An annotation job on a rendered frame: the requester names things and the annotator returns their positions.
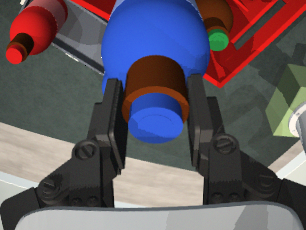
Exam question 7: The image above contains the red bottle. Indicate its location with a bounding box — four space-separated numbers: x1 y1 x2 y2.
6 0 68 64

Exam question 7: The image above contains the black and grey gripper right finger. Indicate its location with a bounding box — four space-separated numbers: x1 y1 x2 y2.
187 73 306 230

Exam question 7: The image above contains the blue bottle with brown band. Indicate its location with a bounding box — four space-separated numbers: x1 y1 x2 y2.
102 72 108 95

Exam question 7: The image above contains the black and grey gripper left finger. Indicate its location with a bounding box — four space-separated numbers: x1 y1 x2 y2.
0 78 128 230

